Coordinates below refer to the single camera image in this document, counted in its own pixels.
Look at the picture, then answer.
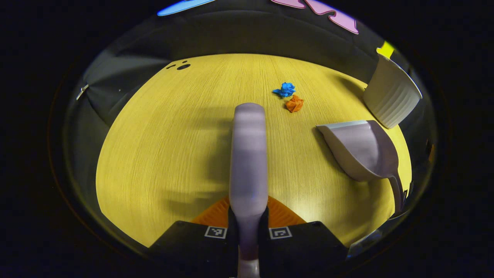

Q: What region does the white ribbed garbage bin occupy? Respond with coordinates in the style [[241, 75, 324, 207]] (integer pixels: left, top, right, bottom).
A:
[[363, 53, 423, 129]]

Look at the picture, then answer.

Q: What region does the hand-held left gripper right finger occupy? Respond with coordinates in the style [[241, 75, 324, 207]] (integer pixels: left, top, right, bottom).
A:
[[259, 196, 350, 278]]

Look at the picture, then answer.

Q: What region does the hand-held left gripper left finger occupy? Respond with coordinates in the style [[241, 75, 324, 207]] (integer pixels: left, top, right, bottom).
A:
[[149, 196, 239, 278]]

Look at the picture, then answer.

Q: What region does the yellow wooden desktop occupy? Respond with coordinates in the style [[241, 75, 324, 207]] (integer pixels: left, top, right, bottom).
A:
[[95, 53, 413, 247]]

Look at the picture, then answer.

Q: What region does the small lilac broom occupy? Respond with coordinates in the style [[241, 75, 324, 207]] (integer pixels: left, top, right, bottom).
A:
[[228, 102, 269, 278]]

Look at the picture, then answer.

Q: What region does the orange paper ball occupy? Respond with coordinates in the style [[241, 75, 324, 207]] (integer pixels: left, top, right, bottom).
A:
[[285, 95, 305, 113]]

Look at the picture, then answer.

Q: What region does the blue paper ball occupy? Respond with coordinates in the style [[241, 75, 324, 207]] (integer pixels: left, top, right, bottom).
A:
[[272, 82, 296, 98]]

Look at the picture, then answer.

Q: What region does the lilac plastic dustpan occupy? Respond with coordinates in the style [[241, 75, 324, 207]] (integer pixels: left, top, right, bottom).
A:
[[316, 120, 405, 215]]

